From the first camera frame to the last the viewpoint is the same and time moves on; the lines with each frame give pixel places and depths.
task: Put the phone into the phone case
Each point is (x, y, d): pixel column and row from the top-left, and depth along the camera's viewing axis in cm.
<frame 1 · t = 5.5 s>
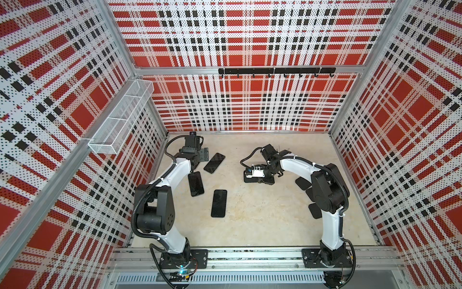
left hand: (195, 155, 93), fingers open
right hand: (262, 179, 95), fingers closed
black smartphone left: (214, 162, 109), on the table
black smartphone centre: (219, 203, 93), on the table

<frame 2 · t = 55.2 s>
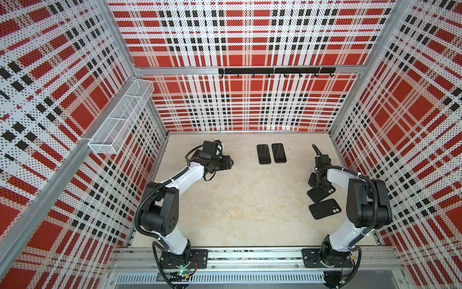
left hand: (229, 165, 91), fingers open
right hand: (316, 186, 95), fingers closed
black smartphone centre: (263, 154, 116), on the table
black phone case middle right: (317, 194, 95), on the table
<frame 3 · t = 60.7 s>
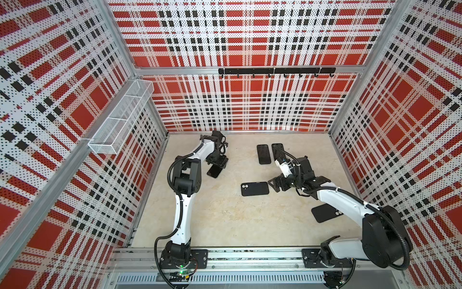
left hand: (218, 166, 103), fingers open
right hand: (277, 179, 86), fingers open
black phone case middle right: (255, 188, 98), on the table
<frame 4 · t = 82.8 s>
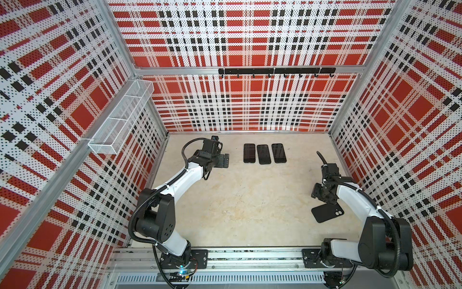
left hand: (218, 160, 90), fingers open
right hand: (320, 197, 86), fingers open
black smartphone left: (251, 150, 113), on the table
